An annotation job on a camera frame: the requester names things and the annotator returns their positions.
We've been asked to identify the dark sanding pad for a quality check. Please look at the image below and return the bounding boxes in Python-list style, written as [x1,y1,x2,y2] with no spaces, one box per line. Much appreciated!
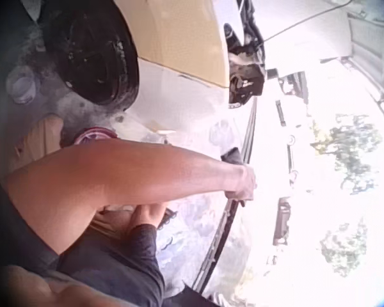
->
[220,146,244,166]

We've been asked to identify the thin dark wire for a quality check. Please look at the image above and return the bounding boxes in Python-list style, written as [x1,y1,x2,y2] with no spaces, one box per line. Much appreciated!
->
[264,0,353,44]

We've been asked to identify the white and yellow car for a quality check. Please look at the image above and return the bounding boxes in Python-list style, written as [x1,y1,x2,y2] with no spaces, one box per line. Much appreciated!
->
[111,0,311,307]

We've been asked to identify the black car wheel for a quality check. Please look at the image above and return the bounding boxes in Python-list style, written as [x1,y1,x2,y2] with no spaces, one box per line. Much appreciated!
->
[46,0,140,113]

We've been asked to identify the clear plastic container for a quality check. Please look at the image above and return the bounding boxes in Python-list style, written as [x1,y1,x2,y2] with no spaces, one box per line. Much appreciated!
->
[6,65,41,105]

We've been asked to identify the red and white lid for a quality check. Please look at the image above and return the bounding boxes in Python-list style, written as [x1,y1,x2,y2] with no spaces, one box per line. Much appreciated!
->
[72,127,118,146]

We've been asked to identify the black car window seal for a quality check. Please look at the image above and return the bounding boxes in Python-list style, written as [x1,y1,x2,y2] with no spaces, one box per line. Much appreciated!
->
[191,95,260,295]

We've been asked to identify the person's legs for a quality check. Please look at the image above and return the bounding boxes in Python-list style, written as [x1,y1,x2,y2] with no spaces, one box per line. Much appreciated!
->
[59,203,218,307]

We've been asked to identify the person's right hand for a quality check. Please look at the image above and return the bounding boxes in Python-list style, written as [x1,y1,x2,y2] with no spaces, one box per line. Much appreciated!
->
[224,164,259,208]

